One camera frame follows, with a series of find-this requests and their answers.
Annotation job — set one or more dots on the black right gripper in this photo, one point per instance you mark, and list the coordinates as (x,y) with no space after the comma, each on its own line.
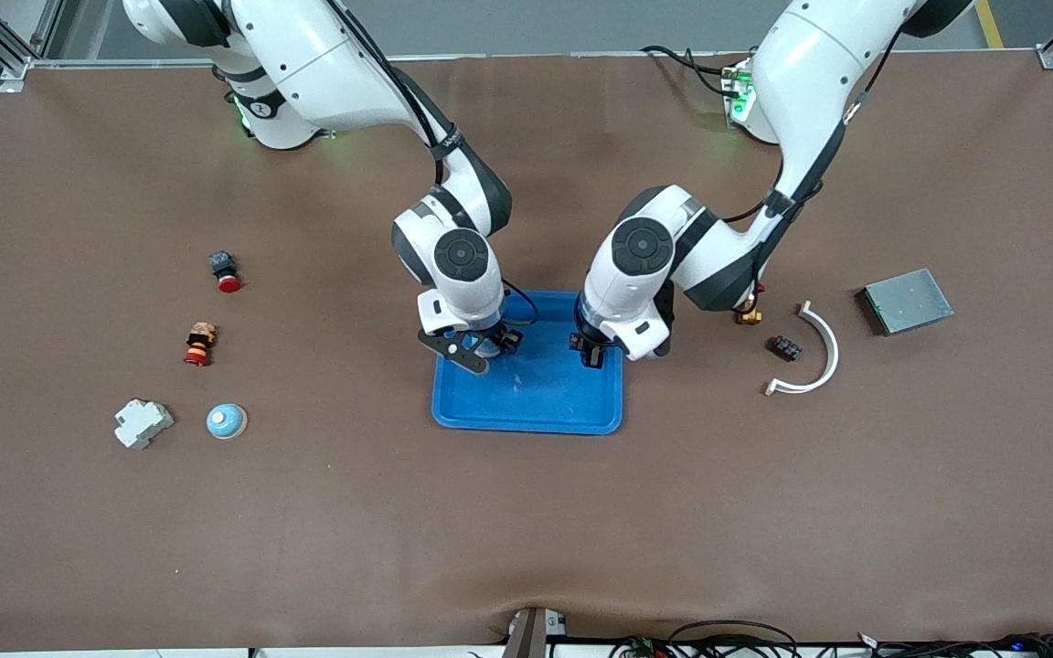
(501,336)

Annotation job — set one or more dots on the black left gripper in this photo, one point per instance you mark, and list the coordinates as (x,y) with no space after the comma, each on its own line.
(589,348)

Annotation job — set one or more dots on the blue desk bell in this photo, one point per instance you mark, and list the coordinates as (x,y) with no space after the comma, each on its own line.
(487,347)
(226,420)

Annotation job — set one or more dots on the dark electrolytic capacitor block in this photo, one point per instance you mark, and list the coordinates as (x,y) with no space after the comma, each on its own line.
(786,348)

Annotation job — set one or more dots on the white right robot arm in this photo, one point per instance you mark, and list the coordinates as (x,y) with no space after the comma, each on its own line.
(307,55)

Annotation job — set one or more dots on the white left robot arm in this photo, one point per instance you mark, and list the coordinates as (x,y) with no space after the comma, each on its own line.
(810,73)

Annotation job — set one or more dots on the blue plastic tray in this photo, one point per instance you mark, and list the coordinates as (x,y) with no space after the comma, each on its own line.
(536,402)

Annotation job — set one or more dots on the brown table mat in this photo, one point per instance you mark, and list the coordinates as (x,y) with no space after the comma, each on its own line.
(526,530)

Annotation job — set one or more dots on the grey red emergency stop button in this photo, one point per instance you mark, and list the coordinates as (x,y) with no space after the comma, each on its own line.
(225,271)

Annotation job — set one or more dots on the orange black red push button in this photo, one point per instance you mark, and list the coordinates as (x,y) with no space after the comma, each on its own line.
(200,344)

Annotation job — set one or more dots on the grey metal box module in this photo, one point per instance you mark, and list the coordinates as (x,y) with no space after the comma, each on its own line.
(906,302)

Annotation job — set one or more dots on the white circuit breaker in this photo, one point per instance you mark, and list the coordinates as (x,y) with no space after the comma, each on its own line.
(143,424)

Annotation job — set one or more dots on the white curved plastic bracket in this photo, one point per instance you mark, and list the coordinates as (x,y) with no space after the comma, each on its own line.
(830,352)

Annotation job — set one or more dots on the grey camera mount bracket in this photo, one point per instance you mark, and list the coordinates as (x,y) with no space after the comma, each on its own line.
(531,635)

